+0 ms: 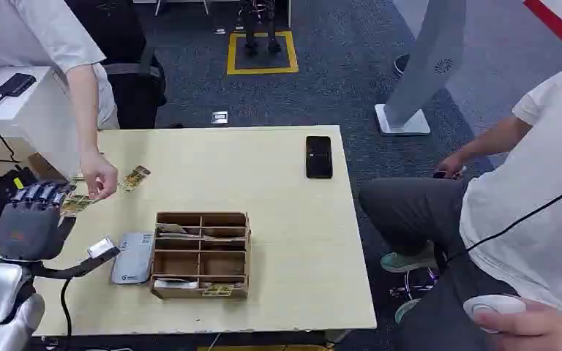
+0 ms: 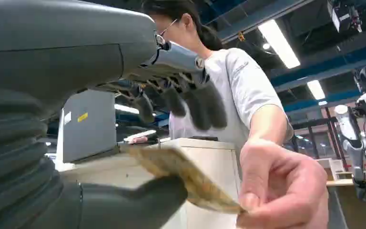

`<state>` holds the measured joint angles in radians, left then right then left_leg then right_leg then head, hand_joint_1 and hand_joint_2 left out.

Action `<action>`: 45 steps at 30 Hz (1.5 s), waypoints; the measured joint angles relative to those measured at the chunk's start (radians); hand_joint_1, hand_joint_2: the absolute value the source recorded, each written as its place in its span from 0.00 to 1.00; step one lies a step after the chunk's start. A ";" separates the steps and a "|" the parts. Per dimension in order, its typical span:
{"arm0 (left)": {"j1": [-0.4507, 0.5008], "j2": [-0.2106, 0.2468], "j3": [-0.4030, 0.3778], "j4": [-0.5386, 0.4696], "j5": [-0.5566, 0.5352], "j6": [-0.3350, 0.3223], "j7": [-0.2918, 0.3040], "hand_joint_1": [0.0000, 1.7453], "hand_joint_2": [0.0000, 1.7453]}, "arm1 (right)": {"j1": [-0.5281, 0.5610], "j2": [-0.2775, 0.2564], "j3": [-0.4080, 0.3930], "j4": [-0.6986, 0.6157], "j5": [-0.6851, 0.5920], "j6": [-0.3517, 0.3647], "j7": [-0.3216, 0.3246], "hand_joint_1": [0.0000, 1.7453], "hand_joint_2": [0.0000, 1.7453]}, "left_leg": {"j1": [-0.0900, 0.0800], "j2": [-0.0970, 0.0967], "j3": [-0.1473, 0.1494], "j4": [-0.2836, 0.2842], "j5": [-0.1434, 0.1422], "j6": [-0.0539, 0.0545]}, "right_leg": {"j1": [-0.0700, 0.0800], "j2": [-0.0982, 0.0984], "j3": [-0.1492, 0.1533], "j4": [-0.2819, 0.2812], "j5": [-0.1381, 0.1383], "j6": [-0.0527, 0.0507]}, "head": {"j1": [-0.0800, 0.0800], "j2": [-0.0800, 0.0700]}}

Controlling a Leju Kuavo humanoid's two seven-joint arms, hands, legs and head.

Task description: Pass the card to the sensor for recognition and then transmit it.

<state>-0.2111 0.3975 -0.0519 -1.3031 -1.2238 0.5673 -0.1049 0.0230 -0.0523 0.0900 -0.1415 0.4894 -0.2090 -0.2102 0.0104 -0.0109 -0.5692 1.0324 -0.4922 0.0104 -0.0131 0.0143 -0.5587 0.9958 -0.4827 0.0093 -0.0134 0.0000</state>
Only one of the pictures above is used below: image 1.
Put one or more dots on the small black handheld object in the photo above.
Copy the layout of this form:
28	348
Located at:
442	175

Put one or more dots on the grey rounded pouch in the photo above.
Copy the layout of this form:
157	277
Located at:
133	259

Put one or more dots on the black office chair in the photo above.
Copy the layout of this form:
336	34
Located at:
126	63

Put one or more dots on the standing person's hand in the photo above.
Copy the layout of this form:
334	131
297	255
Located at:
97	174

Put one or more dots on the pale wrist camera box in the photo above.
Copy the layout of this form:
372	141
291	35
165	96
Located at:
100	247

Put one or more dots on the white side desk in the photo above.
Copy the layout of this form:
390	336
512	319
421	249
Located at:
24	116

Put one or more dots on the standing person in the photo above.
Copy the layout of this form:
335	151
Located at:
29	29

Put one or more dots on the seated person's hand with remote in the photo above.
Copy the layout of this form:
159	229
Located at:
533	329

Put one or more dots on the black shoe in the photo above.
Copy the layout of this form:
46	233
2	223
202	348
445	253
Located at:
401	64

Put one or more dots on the yellow patterned card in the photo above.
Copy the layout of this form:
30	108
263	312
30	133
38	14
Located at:
218	290

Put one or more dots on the metal floor socket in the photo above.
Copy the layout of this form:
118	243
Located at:
219	117

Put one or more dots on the white card in box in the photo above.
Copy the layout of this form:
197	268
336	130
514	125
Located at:
174	284

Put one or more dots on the black smartphone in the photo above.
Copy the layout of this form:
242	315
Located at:
319	157

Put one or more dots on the black power adapter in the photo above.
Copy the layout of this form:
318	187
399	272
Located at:
16	85

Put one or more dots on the green shoe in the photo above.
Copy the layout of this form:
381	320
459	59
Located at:
404	262
406	310

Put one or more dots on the wooden compartment box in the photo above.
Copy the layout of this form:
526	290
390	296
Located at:
201	271

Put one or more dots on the brown cardboard box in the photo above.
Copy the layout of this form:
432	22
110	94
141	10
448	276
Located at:
43	167

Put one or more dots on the seated person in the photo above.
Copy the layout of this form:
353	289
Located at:
528	227

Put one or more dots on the black camera bracket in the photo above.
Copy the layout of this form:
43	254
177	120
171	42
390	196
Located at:
75	269

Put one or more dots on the white panel base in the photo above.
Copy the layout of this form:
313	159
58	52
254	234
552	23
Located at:
407	128

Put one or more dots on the grey standing panel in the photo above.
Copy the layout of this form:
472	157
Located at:
431	48

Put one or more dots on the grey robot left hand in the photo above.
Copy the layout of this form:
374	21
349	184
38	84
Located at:
31	230

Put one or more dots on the grey card in box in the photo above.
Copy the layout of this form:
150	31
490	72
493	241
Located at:
169	228

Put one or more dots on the white oval remote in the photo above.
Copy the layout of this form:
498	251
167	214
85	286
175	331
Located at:
496	304

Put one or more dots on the black robot legs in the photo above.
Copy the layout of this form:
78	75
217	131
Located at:
260	24

